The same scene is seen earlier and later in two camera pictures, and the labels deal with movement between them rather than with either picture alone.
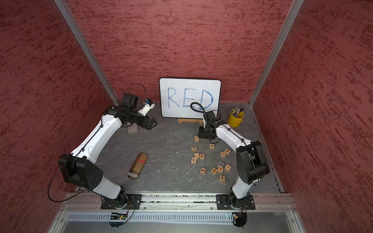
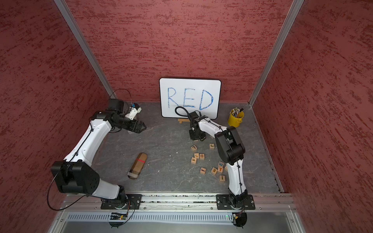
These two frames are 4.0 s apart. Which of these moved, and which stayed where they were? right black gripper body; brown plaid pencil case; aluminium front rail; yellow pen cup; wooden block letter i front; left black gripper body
Moved: left black gripper body; right black gripper body
Stayed: brown plaid pencil case; yellow pen cup; aluminium front rail; wooden block letter i front
